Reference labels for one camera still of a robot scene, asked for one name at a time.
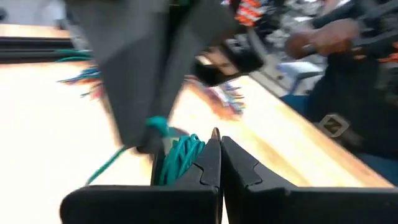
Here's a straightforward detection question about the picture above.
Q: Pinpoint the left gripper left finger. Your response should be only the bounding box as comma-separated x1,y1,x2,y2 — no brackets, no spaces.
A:
59,136,223,224

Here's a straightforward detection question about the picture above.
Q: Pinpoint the shelf of small parts bins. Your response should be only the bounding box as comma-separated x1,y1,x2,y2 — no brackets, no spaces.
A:
234,0,268,28

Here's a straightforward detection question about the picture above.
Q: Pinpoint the green cable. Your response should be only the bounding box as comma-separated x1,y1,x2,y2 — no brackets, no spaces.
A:
0,35,94,65

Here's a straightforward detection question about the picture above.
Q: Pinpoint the person's hand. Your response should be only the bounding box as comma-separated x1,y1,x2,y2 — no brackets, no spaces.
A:
284,17,362,60

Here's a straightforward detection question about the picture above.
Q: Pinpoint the blue grey office chair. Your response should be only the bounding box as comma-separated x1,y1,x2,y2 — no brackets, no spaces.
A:
275,60,327,96

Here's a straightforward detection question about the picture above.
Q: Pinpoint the black plastic spool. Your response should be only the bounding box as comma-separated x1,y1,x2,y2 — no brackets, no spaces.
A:
150,126,222,187

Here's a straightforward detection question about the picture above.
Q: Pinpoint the person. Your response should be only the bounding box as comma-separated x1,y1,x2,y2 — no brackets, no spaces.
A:
306,0,398,187

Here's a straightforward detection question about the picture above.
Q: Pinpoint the bundle of coloured wires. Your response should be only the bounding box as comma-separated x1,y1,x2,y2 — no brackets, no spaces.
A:
55,49,247,121

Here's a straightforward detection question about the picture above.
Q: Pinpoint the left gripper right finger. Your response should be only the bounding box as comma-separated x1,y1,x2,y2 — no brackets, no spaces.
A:
221,136,398,224

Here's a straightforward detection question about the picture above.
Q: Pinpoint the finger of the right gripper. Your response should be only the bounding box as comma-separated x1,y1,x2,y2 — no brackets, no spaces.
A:
158,0,241,121
64,0,175,154

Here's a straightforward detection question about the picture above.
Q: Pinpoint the thin green cord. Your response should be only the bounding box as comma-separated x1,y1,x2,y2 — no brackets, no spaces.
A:
84,116,206,187

